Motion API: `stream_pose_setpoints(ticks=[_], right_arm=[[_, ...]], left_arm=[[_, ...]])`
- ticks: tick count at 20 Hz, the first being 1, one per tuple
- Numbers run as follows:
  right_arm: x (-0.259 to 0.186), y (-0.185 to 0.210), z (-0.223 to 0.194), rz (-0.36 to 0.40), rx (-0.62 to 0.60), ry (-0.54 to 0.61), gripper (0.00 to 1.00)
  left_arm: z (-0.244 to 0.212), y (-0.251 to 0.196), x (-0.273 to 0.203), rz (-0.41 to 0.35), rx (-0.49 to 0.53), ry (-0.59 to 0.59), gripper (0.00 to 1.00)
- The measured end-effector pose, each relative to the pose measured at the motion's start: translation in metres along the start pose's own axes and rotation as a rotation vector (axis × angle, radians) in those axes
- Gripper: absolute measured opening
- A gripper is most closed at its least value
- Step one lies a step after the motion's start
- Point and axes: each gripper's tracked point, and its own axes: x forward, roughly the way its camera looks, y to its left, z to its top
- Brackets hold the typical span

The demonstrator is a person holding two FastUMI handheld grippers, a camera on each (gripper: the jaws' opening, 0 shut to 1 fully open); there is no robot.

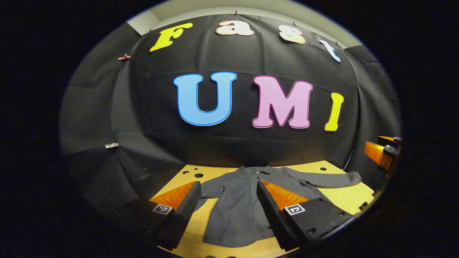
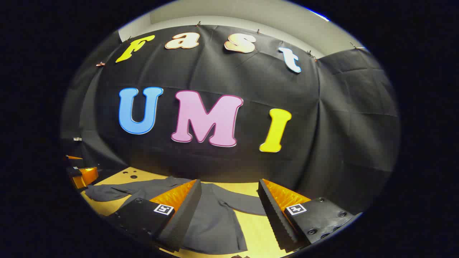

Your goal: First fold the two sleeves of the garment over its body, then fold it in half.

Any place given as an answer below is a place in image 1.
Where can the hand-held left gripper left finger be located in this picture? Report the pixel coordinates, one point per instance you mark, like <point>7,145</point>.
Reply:
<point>184,215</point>

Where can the small red clip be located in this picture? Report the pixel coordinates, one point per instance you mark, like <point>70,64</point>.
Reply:
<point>124,57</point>

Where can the gray button-up shirt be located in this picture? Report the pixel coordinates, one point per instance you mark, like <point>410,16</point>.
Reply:
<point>238,211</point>

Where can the small silver clip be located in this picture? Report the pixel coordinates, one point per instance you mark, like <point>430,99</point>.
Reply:
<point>111,145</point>

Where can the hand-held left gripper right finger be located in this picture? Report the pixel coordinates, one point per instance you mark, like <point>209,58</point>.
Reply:
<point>272,215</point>

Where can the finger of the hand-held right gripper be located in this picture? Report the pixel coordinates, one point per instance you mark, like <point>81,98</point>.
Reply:
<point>389,138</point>
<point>376,152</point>

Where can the black backdrop cloth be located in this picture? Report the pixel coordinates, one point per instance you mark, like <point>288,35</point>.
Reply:
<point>215,143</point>

